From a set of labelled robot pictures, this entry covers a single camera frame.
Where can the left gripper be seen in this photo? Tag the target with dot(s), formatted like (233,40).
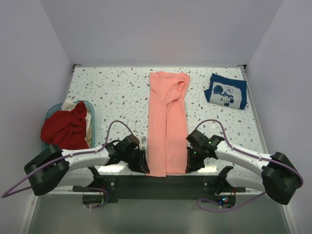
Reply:
(141,165)

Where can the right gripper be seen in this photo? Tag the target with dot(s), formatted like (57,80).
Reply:
(192,166)

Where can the salmon pink t-shirt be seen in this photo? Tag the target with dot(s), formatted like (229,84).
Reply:
(167,124)

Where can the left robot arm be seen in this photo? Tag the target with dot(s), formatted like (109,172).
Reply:
(55,167)

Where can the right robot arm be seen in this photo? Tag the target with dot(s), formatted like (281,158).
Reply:
(249,163)

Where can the folded blue printed t-shirt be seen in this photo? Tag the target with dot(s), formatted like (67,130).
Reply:
(227,92)

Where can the red t-shirt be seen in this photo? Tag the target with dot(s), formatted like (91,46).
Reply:
(67,129)

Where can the clear teal plastic bin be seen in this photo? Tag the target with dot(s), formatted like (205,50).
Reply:
(50,112)

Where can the aluminium frame rail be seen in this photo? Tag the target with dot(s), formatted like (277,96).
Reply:
(272,182)

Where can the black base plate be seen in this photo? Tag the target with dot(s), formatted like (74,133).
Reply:
(112,188)

